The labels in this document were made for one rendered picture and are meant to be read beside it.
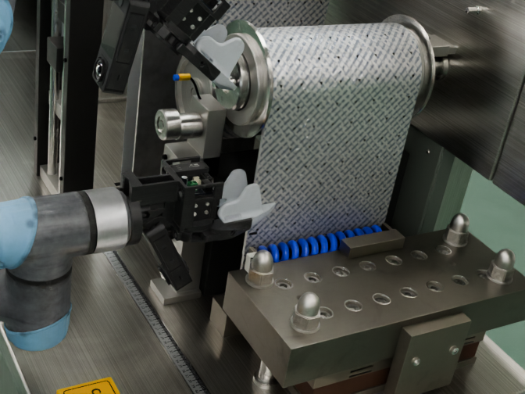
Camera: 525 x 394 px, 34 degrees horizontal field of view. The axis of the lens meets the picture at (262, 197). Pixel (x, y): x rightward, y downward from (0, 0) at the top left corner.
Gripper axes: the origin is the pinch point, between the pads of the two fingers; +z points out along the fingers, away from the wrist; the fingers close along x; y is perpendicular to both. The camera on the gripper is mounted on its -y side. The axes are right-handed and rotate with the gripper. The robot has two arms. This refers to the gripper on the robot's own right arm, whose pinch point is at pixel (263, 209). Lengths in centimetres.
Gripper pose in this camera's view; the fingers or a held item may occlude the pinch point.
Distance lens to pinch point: 112.5
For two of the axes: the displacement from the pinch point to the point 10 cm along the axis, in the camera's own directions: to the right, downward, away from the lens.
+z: 8.6, -1.3, 4.9
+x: -4.8, -5.0, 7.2
